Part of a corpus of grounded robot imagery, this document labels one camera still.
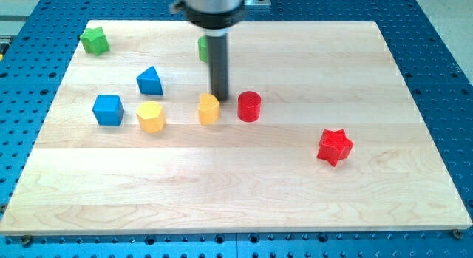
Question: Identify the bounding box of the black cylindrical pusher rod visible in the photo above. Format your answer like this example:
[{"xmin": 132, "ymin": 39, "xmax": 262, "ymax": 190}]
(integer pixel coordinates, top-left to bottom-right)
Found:
[{"xmin": 205, "ymin": 29, "xmax": 229, "ymax": 101}]

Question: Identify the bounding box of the green star block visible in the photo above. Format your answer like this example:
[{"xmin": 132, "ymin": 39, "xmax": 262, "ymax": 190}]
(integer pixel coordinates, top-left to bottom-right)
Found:
[{"xmin": 79, "ymin": 27, "xmax": 110, "ymax": 56}]

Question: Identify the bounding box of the red star block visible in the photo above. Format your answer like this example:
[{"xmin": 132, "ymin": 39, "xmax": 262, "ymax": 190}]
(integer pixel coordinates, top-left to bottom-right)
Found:
[{"xmin": 316, "ymin": 129, "xmax": 354, "ymax": 167}]

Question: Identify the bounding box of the green block behind rod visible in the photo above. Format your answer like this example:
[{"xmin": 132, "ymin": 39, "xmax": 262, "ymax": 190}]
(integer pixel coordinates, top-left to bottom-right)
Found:
[{"xmin": 197, "ymin": 35, "xmax": 208, "ymax": 63}]

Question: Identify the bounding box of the yellow heart block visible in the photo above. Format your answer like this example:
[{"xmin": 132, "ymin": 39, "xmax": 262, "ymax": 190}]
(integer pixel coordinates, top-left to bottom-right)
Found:
[{"xmin": 197, "ymin": 93, "xmax": 220, "ymax": 125}]

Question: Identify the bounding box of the red cylinder block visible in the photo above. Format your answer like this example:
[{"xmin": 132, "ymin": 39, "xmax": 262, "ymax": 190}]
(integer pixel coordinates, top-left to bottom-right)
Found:
[{"xmin": 237, "ymin": 91, "xmax": 262, "ymax": 122}]

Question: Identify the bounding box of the blue triangle block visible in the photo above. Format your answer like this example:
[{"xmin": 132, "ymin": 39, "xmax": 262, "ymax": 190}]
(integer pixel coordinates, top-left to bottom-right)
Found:
[{"xmin": 136, "ymin": 66, "xmax": 163, "ymax": 95}]

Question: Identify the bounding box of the yellow hexagon block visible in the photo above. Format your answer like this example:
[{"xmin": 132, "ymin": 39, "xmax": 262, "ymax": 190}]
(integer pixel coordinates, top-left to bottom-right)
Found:
[{"xmin": 136, "ymin": 101, "xmax": 166, "ymax": 133}]

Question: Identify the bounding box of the blue cube block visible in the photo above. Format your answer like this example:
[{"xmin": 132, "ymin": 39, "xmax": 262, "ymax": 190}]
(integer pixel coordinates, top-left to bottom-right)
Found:
[{"xmin": 92, "ymin": 95, "xmax": 124, "ymax": 126}]

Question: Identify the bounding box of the light wooden board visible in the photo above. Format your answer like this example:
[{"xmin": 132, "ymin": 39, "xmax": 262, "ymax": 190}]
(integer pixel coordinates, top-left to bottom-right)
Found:
[{"xmin": 1, "ymin": 20, "xmax": 472, "ymax": 236}]

